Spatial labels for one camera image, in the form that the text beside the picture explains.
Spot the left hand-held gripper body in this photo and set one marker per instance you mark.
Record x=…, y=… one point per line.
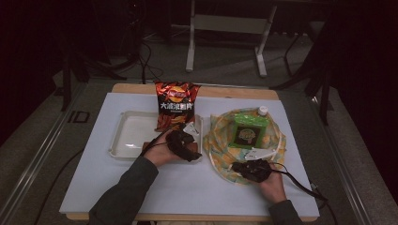
x=180, y=140

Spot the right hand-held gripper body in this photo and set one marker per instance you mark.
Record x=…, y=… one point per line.
x=258, y=170

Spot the citrus print cloth bag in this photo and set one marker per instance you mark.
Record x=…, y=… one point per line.
x=219, y=156

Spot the green snack packet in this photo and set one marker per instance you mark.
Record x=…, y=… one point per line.
x=247, y=131

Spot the white plastic tray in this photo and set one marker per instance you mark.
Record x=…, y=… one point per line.
x=134, y=134

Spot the red chips bag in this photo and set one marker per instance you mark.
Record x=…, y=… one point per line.
x=176, y=93

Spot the orange juice bottle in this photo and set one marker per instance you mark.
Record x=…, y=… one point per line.
x=263, y=110

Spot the person's left hand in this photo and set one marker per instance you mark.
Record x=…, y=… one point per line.
x=161, y=153

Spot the person's right hand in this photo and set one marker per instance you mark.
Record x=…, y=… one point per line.
x=273, y=187

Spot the white table mat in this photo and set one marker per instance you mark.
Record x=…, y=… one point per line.
x=109, y=187

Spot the dark metal stand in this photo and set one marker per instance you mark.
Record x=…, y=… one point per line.
x=325, y=93

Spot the black metal stand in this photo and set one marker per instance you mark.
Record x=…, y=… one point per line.
x=66, y=81

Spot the aluminium floor rail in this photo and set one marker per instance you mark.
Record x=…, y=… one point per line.
x=37, y=162
x=344, y=162

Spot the white metal table frame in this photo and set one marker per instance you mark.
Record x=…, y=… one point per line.
x=231, y=23

